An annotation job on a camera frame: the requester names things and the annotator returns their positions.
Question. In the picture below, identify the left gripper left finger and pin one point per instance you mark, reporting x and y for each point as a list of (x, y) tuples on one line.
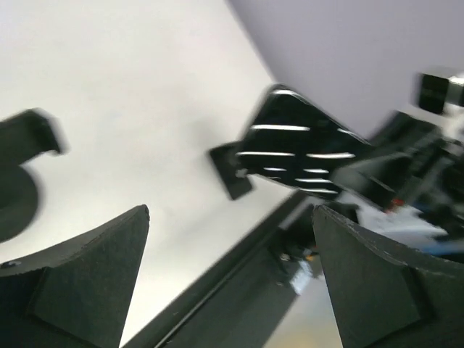
[(76, 293)]

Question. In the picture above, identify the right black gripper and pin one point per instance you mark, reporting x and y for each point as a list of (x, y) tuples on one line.
[(412, 162)]

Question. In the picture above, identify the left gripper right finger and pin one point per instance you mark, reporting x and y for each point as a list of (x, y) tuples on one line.
[(384, 293)]

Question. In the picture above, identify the black phone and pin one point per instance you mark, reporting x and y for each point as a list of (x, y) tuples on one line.
[(295, 143)]

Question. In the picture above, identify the black round base phone stand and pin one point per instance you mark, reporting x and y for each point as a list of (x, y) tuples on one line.
[(24, 136)]

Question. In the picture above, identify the black folding phone stand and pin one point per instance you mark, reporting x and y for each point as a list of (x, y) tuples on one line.
[(229, 170)]

